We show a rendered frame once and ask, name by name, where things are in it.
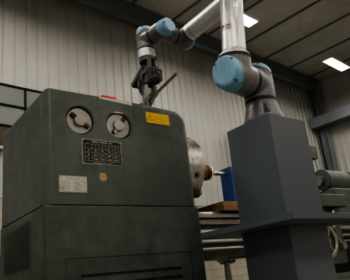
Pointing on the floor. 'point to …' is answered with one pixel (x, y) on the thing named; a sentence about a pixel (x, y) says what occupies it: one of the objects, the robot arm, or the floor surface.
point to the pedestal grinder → (227, 268)
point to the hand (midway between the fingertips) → (148, 104)
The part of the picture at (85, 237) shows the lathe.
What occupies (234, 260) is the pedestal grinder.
